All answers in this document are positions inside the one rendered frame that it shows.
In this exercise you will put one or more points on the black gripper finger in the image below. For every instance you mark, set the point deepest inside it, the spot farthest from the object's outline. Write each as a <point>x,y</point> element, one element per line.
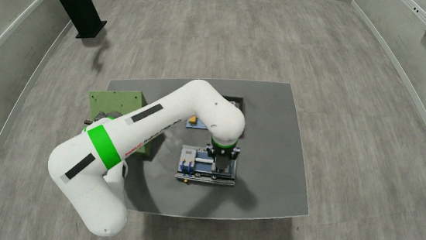
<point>210,154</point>
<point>236,152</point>

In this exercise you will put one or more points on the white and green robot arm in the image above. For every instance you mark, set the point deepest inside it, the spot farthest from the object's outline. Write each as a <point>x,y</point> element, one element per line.
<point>77,165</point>

